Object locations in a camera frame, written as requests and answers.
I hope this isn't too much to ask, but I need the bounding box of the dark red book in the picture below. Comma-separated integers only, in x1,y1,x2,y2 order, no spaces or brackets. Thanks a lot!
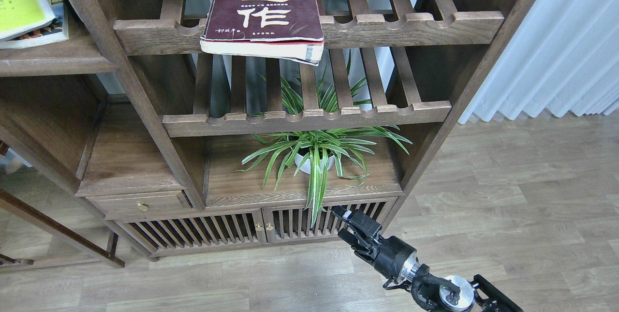
200,0,324,66

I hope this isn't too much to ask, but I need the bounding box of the white plant pot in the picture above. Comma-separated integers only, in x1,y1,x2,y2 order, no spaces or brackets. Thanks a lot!
294,149,335,175

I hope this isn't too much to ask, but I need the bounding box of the small white landscape-cover book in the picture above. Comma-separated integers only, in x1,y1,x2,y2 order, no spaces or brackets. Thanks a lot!
0,0,69,49

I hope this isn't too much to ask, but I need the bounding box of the dark wooden bookshelf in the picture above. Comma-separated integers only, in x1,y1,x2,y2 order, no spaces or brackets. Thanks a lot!
1,0,535,260

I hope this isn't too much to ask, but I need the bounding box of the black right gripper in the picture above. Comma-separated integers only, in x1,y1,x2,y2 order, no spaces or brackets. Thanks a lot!
331,206,419,281

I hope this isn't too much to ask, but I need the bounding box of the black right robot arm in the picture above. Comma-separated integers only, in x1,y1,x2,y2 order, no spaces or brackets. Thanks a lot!
332,206,522,312

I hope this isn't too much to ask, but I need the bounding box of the green spider plant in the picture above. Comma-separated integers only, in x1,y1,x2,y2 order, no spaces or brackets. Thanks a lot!
236,51,414,228

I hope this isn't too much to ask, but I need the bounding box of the yellow-green cover book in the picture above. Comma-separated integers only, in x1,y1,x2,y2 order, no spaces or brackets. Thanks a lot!
0,0,55,41

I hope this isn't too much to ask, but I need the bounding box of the brass drawer knob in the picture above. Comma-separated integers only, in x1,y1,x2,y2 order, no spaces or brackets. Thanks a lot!
136,201,148,211

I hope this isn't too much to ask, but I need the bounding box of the white curtain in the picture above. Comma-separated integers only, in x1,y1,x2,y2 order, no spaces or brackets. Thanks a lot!
458,0,619,124

